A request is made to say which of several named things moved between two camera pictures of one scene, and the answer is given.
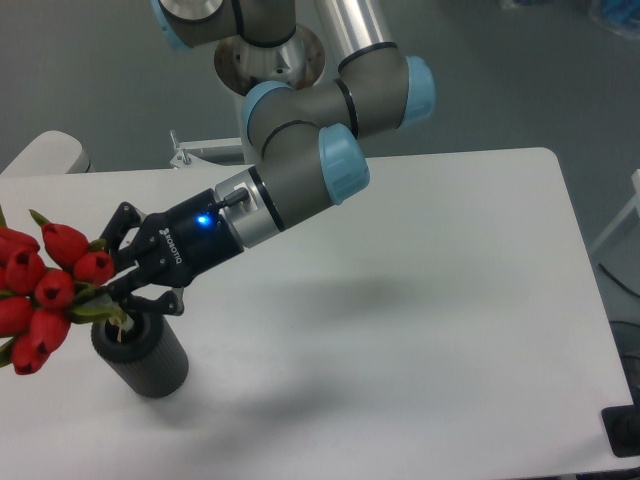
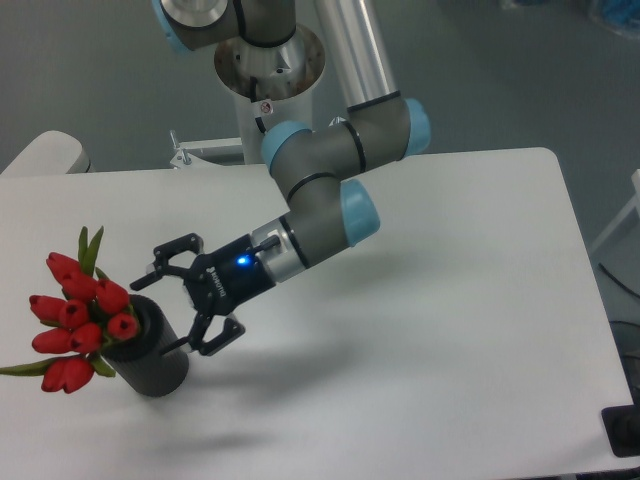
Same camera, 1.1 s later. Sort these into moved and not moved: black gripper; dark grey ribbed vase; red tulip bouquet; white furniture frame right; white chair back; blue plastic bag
Moved: black gripper; red tulip bouquet
Not moved: blue plastic bag; white chair back; white furniture frame right; dark grey ribbed vase
